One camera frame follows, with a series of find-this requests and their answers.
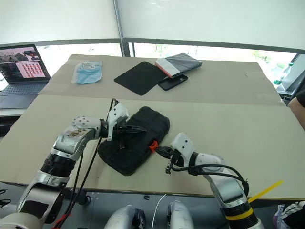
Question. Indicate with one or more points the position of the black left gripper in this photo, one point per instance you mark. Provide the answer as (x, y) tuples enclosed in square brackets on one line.
[(121, 130)]

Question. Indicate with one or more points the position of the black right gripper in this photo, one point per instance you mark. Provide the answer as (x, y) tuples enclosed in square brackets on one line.
[(176, 158)]

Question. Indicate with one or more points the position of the black plastic tool case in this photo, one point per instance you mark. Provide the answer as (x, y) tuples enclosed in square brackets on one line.
[(138, 152)]

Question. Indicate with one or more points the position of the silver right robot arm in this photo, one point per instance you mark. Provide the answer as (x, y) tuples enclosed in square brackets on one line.
[(226, 188)]

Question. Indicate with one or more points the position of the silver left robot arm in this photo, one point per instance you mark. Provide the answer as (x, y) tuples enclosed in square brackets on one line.
[(71, 140)]

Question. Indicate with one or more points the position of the small black clip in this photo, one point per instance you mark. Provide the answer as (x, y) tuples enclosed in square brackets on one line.
[(146, 197)]

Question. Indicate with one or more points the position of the black mouse pad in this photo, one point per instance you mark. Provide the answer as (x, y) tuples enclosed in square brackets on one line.
[(140, 77)]

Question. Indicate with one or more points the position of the larger beige cardboard sheet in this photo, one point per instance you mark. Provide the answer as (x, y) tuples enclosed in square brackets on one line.
[(214, 124)]

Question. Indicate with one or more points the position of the black smartphone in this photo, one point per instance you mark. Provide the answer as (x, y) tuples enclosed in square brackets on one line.
[(172, 83)]

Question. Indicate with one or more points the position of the silver right robot thigh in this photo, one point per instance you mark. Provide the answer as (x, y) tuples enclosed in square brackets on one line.
[(181, 215)]

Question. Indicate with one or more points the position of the silver robot thigh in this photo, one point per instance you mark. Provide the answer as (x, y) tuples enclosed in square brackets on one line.
[(124, 217), (181, 215)]

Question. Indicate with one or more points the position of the blue face mask pack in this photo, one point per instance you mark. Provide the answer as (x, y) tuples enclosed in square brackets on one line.
[(87, 72)]

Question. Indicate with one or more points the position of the silver left robot thigh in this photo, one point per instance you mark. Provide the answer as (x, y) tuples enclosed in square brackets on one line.
[(124, 217)]

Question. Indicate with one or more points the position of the black table clamp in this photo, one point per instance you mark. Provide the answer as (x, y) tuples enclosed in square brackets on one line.
[(78, 195)]

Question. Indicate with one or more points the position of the grey folded fabric package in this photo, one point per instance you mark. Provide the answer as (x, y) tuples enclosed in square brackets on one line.
[(183, 62)]

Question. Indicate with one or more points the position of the smaller beige cardboard sheet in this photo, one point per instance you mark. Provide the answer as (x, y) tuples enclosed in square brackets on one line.
[(214, 81)]

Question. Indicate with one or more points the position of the yellow tape strip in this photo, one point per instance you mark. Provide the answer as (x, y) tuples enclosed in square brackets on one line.
[(267, 190)]

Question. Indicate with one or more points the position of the dark grey open laptop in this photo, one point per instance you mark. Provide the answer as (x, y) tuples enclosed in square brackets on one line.
[(19, 90)]

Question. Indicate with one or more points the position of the black white striped fabric item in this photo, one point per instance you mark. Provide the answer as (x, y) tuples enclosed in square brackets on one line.
[(291, 214)]

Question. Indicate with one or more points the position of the clear bottle green cap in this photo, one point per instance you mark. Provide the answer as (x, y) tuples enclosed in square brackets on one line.
[(283, 74)]

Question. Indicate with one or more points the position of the person in black shirt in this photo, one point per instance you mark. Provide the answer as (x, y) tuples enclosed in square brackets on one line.
[(300, 100)]

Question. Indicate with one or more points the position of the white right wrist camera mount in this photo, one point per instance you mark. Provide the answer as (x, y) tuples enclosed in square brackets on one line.
[(183, 143)]

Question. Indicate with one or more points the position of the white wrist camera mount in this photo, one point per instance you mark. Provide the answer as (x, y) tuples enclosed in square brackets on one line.
[(116, 112), (183, 143)]

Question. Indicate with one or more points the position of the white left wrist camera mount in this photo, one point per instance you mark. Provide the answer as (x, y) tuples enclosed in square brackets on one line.
[(116, 112)]

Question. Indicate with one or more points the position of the grey window frame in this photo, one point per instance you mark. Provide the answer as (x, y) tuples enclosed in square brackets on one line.
[(118, 23)]

